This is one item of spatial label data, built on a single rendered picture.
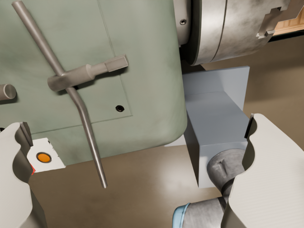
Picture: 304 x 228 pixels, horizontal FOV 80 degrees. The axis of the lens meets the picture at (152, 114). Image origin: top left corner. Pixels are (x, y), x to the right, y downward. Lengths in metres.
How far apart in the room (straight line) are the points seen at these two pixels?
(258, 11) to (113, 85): 0.23
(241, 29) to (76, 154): 0.35
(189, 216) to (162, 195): 2.13
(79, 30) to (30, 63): 0.09
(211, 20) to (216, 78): 0.58
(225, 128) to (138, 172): 1.76
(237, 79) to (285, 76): 1.13
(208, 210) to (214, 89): 0.54
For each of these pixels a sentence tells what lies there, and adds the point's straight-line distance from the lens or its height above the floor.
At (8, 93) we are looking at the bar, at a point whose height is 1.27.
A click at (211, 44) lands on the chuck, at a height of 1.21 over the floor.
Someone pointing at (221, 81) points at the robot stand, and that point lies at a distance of 0.88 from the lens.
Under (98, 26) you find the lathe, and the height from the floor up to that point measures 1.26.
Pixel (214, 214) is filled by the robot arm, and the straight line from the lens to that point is 0.52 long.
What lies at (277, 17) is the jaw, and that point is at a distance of 0.36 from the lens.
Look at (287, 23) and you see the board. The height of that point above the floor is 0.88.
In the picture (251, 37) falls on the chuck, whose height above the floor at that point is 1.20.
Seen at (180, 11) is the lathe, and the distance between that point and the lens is 0.34.
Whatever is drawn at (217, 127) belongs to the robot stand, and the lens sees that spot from 0.65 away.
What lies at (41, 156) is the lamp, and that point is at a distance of 0.41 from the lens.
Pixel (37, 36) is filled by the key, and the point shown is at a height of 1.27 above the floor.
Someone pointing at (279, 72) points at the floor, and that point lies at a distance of 1.96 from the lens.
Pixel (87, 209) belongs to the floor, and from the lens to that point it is 3.00.
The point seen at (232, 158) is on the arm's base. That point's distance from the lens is 0.59.
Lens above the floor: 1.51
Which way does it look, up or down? 59 degrees down
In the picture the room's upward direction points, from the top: 177 degrees clockwise
